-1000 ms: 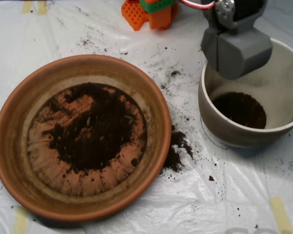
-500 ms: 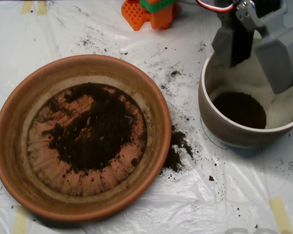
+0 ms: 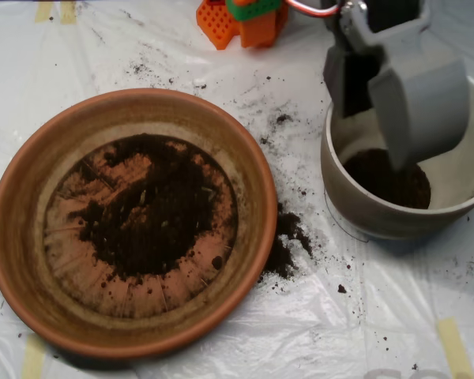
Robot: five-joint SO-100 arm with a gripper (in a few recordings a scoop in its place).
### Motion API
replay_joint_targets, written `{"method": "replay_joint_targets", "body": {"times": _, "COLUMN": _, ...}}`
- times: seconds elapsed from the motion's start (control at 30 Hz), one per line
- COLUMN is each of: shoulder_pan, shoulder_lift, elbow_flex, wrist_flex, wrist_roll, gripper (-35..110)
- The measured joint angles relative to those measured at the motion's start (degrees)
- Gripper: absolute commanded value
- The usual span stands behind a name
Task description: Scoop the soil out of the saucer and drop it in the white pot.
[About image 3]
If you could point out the dark soil pile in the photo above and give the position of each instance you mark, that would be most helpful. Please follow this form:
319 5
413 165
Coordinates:
162 221

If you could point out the terracotta clay saucer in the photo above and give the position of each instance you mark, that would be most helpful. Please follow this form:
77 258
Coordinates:
23 237

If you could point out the white plastic cover sheet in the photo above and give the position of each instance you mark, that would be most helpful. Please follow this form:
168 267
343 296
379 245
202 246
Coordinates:
339 335

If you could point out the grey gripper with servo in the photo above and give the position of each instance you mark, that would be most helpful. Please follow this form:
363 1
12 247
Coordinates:
412 84

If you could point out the beige masking tape strip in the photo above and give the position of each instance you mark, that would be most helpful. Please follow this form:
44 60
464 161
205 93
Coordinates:
454 347
68 13
33 359
43 12

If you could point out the white ceramic pot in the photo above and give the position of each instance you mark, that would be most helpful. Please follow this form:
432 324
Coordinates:
379 225

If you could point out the spilled dark soil heap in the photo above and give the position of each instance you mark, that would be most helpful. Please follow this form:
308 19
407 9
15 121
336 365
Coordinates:
282 252

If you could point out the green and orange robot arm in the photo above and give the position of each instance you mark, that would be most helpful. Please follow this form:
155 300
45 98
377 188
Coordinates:
260 31

